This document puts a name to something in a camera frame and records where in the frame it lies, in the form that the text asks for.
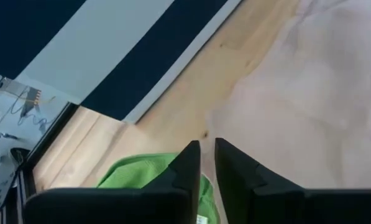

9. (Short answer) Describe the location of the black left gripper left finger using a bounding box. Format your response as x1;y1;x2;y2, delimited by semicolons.
22;139;201;224

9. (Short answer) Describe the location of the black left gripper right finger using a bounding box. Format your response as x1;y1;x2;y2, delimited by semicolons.
214;138;371;224

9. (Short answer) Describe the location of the green microfibre towel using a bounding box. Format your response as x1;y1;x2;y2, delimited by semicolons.
96;152;221;224

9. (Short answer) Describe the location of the pale pink towel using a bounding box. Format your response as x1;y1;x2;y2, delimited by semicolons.
200;0;371;191

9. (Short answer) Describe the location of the black aluminium table frame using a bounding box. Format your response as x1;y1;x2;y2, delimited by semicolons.
0;102;80;224

